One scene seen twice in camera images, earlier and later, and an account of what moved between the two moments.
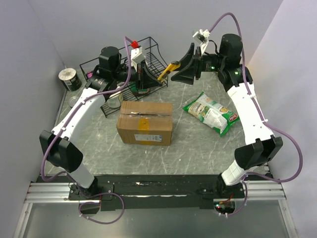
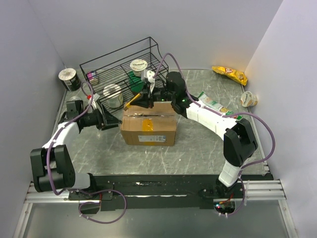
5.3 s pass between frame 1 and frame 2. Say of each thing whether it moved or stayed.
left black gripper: moved
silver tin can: stayed
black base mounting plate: stayed
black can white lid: stayed
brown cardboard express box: stayed
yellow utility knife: moved
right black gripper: moved
